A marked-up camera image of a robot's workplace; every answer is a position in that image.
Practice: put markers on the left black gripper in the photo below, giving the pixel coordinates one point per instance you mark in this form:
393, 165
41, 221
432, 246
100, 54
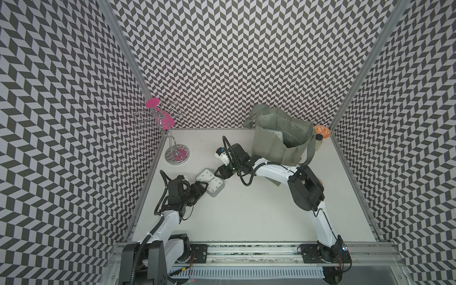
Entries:
198, 191

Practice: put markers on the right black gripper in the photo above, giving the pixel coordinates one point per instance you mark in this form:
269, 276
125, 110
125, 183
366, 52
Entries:
223, 170

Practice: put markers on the grey-green tall analog clock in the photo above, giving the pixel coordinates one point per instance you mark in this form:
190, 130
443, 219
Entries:
214, 184

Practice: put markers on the green canvas bag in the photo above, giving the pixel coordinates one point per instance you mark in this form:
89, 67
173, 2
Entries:
298, 147

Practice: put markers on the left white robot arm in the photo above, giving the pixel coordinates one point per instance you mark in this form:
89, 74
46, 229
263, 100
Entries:
151, 257

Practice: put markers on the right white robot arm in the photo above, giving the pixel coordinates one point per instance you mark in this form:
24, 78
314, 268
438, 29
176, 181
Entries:
305, 188

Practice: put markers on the small glass bottle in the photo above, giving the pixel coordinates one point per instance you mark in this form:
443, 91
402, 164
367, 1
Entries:
318, 141

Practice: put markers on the orange patterned bowl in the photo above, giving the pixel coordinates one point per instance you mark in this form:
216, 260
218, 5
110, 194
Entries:
322, 130

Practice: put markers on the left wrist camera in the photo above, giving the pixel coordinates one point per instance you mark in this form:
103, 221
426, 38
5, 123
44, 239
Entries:
183, 177

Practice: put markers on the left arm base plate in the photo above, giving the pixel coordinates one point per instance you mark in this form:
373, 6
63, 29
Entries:
195, 253

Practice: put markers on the aluminium front rail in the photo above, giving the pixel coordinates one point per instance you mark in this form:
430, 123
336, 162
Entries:
290, 254

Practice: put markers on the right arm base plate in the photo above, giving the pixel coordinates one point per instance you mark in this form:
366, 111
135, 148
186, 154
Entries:
318, 254

